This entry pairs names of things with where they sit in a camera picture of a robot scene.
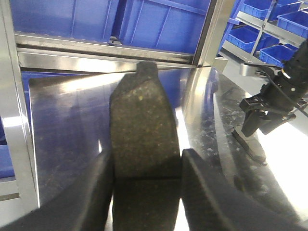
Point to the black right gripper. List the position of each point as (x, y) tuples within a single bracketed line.
[(272, 106)]

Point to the left blue plastic bin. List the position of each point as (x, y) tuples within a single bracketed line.
[(79, 19)]

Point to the right blue plastic bin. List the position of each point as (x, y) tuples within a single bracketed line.
[(169, 25)]

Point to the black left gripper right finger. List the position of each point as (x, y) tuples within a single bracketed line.
[(212, 204)]

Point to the grey brake pad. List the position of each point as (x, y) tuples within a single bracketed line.
[(251, 145), (146, 153)]

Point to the background steel bin rack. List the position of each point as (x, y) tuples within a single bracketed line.
[(263, 26)]

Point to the blue plastic bin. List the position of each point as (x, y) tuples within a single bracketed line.
[(79, 19), (169, 25)]

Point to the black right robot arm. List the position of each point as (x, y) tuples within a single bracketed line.
[(294, 70)]

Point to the stainless steel rack frame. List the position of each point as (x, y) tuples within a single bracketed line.
[(20, 50)]

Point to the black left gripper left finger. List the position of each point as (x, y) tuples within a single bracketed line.
[(82, 206)]

